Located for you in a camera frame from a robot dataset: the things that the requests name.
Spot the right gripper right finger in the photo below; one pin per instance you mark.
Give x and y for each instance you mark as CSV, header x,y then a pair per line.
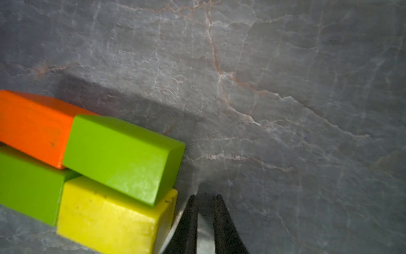
x,y
227,239

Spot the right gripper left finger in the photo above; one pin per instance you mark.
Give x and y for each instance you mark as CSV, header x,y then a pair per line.
x,y
184,240

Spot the green block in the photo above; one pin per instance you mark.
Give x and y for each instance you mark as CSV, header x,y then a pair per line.
x,y
32,187
132,160

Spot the yellow block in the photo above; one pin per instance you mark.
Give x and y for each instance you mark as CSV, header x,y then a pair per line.
x,y
110,222

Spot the orange block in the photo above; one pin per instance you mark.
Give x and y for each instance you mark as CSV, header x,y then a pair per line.
x,y
37,125

